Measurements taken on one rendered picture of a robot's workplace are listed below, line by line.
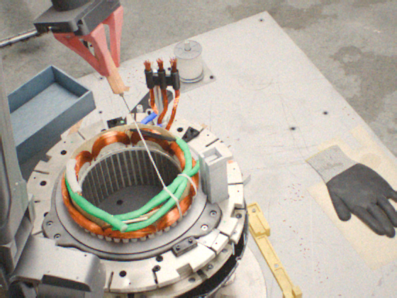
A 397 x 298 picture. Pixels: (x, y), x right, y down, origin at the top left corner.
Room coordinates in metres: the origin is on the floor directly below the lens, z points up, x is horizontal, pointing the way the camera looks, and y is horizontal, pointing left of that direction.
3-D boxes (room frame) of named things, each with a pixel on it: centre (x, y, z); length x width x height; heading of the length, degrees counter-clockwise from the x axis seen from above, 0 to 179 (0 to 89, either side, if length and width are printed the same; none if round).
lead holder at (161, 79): (0.81, 0.04, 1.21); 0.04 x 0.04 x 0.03; 28
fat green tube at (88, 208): (0.65, 0.15, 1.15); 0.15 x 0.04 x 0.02; 28
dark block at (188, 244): (0.59, 0.03, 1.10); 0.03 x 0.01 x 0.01; 117
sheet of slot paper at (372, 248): (0.90, -0.31, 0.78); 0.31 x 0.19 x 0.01; 21
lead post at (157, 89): (0.83, 0.06, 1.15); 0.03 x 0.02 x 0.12; 20
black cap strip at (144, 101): (1.16, 0.11, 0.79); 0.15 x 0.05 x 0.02; 144
